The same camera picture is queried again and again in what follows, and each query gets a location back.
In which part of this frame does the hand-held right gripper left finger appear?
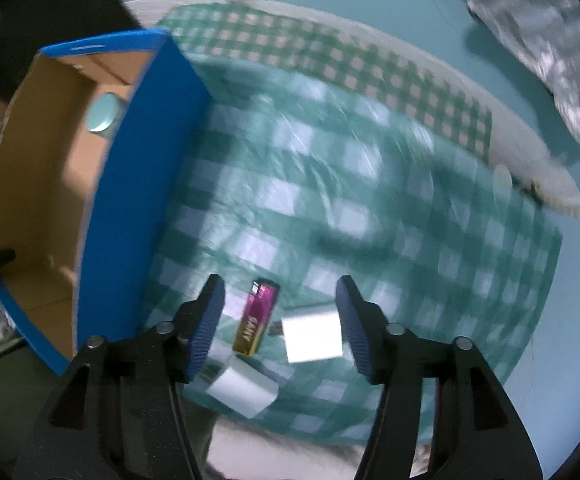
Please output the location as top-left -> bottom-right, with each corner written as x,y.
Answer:
12,274 -> 227,480

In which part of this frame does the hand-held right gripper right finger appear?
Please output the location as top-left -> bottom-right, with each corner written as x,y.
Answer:
336,275 -> 543,480

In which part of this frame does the white charger adapter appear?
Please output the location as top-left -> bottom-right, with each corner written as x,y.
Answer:
201,352 -> 279,420
270,312 -> 345,365

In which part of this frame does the purple gold battery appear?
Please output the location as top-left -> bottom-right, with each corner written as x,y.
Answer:
233,280 -> 279,357

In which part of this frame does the blue cardboard box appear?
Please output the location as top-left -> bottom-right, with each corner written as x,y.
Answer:
0,30 -> 213,376

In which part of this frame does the green white checked tablecloth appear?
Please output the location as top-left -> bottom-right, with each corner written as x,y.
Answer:
137,57 -> 563,448

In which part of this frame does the dark green cloth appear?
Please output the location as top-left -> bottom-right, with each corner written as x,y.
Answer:
0,335 -> 211,480

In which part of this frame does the person's head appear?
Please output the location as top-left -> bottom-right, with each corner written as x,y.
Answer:
0,0 -> 138,126

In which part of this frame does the small-checked green beige cloth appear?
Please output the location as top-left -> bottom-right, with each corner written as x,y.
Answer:
152,2 -> 493,161

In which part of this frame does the silver foil bag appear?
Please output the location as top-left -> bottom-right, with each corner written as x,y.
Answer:
467,0 -> 580,171

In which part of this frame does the beige rope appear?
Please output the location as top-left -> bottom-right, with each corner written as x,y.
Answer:
520,175 -> 580,223

